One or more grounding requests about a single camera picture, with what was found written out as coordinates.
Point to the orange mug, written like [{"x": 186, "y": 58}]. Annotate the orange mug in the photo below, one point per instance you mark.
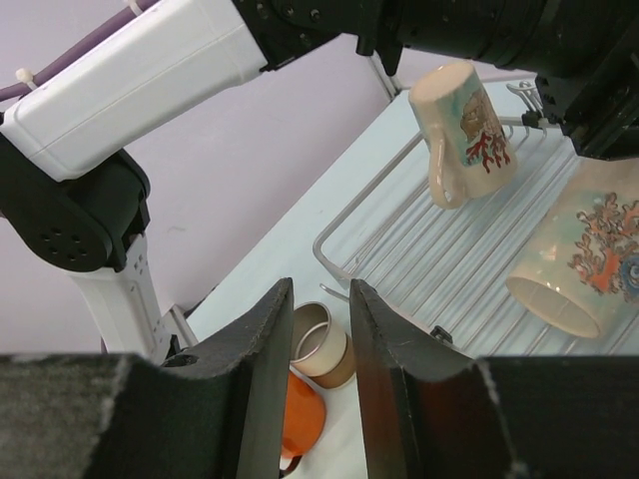
[{"x": 305, "y": 416}]

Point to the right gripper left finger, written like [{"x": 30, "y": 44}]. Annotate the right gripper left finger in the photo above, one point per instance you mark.
[{"x": 215, "y": 410}]

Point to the metal wire dish rack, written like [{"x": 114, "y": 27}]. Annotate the metal wire dish rack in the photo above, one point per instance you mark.
[{"x": 446, "y": 269}]

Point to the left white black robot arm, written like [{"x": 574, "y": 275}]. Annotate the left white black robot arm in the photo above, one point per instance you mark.
[{"x": 78, "y": 200}]

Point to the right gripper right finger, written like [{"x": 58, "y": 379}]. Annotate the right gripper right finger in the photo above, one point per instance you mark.
[{"x": 428, "y": 411}]

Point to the beige mug blue print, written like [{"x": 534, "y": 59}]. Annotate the beige mug blue print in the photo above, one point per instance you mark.
[{"x": 579, "y": 270}]

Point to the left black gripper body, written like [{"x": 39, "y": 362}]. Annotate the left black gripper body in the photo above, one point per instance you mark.
[{"x": 584, "y": 55}]

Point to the small steel cup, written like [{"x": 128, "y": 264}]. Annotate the small steel cup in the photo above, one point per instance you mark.
[{"x": 321, "y": 350}]

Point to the beige mug coral print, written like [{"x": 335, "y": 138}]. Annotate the beige mug coral print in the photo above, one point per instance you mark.
[{"x": 469, "y": 154}]

